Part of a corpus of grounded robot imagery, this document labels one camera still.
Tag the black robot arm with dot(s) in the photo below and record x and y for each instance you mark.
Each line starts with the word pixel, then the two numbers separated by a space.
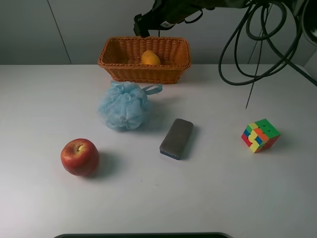
pixel 196 7

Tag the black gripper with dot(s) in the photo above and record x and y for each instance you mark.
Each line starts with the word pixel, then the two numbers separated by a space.
pixel 159 17

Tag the multicoloured puzzle cube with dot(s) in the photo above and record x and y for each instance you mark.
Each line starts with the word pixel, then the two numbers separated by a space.
pixel 260 135

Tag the grey blue eraser block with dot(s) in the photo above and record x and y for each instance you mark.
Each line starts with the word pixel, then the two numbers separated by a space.
pixel 176 139

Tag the orange papaya fruit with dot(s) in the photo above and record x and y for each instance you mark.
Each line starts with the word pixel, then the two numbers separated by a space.
pixel 150 58

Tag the red apple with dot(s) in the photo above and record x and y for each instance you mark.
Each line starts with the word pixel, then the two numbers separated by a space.
pixel 80 157

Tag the orange wicker basket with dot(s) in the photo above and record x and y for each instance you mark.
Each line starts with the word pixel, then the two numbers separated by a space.
pixel 121 58

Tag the blue mesh bath pouf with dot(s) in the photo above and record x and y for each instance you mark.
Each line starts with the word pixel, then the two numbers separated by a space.
pixel 125 105

